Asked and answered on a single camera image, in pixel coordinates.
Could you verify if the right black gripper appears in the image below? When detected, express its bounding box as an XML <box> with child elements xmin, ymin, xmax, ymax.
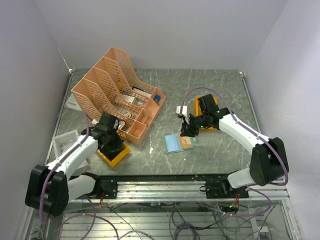
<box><xmin>180</xmin><ymin>112</ymin><xmax>208</xmax><ymax>137</ymax></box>

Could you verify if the wood pattern credit card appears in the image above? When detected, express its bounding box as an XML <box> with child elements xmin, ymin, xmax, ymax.
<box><xmin>179</xmin><ymin>136</ymin><xmax>193</xmax><ymax>150</ymax></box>

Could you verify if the yellow bin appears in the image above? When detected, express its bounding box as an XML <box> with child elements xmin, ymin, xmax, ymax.
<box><xmin>193</xmin><ymin>94</ymin><xmax>220</xmax><ymax>130</ymax></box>
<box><xmin>96</xmin><ymin>142</ymin><xmax>131</xmax><ymax>168</ymax></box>

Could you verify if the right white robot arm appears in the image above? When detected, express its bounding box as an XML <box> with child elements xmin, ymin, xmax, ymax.
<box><xmin>178</xmin><ymin>94</ymin><xmax>289</xmax><ymax>198</ymax></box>

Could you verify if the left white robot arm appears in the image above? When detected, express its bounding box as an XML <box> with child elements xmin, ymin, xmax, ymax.
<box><xmin>25</xmin><ymin>113</ymin><xmax>127</xmax><ymax>222</ymax></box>

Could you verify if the blue cylinder in organizer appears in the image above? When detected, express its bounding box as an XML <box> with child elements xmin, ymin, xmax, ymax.
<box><xmin>153</xmin><ymin>95</ymin><xmax>161</xmax><ymax>104</ymax></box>

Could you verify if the white bin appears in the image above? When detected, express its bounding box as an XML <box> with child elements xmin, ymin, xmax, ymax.
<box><xmin>52</xmin><ymin>130</ymin><xmax>89</xmax><ymax>176</ymax></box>

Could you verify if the pink file organizer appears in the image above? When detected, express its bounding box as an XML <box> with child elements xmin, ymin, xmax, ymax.
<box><xmin>71</xmin><ymin>47</ymin><xmax>166</xmax><ymax>145</ymax></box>

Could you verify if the white paper sheet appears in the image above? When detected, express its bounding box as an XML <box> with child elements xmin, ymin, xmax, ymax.
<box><xmin>64</xmin><ymin>94</ymin><xmax>82</xmax><ymax>112</ymax></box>

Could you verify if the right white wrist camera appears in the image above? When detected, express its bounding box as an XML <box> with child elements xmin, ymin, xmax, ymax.
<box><xmin>176</xmin><ymin>105</ymin><xmax>188</xmax><ymax>119</ymax></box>

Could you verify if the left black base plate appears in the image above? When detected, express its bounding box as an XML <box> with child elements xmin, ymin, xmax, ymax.
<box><xmin>68</xmin><ymin>173</ymin><xmax>118</xmax><ymax>201</ymax></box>

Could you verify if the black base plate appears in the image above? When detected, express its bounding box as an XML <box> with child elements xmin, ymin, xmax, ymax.
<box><xmin>199</xmin><ymin>181</ymin><xmax>249</xmax><ymax>199</ymax></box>
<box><xmin>68</xmin><ymin>173</ymin><xmax>118</xmax><ymax>201</ymax></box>

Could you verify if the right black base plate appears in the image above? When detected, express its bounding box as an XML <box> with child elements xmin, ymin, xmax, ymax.
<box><xmin>199</xmin><ymin>181</ymin><xmax>249</xmax><ymax>199</ymax></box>

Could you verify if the aluminium rail frame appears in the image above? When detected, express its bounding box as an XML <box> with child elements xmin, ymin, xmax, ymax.
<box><xmin>17</xmin><ymin>180</ymin><xmax>302</xmax><ymax>240</ymax></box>

